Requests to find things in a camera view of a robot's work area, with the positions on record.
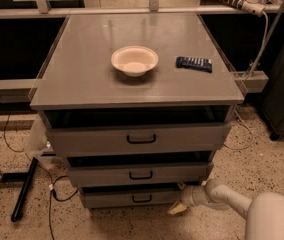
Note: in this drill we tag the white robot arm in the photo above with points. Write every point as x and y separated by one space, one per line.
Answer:
264 214

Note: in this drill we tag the grey metal frame rail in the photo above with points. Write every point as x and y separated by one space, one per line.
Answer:
17 90

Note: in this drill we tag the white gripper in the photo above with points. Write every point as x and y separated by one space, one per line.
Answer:
189 197

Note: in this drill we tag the grey drawer cabinet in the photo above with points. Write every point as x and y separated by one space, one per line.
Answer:
81 88

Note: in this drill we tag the grey middle drawer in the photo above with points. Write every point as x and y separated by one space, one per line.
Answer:
138 174

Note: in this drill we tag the grey drawer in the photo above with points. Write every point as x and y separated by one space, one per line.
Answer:
129 195
142 139
138 174

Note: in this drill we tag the white power strip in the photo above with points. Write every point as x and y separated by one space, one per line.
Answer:
250 6

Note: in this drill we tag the grey bottom drawer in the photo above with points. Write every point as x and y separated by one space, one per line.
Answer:
129 195

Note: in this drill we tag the dark blue snack packet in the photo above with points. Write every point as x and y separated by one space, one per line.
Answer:
199 64

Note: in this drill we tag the black pole on floor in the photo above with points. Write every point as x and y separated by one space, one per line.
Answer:
17 212

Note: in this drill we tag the grey top drawer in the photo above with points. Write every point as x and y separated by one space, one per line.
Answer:
142 139

